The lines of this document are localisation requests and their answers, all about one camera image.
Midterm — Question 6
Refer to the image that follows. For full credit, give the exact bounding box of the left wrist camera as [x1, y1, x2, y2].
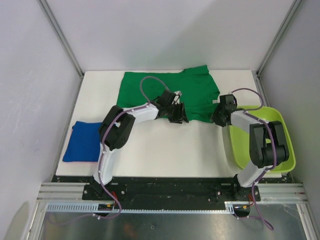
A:
[174, 91, 182, 96]

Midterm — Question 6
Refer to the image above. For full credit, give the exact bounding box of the corner aluminium post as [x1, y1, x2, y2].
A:
[37, 0, 84, 78]
[255, 0, 305, 78]

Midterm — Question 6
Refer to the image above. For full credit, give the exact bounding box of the green t shirt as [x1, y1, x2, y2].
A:
[116, 65, 220, 123]

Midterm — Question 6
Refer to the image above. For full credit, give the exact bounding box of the aluminium frame rail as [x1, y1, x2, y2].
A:
[37, 182, 309, 204]

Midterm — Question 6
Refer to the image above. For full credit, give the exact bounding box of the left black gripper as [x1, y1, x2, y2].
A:
[165, 101, 188, 124]

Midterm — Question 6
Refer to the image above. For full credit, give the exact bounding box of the folded blue t shirt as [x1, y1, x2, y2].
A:
[62, 121, 101, 163]

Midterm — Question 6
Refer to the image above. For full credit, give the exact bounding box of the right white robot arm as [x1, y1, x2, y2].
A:
[211, 94, 290, 201]

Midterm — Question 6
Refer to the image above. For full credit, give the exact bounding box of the right corner aluminium post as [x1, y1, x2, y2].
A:
[255, 0, 305, 78]

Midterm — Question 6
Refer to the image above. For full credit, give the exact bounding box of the left corner aluminium post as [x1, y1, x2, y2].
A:
[37, 0, 84, 78]

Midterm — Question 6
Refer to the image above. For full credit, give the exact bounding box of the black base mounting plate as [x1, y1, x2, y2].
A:
[82, 177, 261, 202]

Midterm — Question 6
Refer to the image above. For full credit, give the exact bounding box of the lime green plastic bin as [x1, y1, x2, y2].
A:
[229, 106, 296, 174]

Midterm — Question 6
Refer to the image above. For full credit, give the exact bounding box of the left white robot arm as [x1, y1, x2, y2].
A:
[90, 89, 189, 200]

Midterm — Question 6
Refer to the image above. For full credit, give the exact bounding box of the grey slotted cable duct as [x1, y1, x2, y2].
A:
[46, 201, 250, 215]

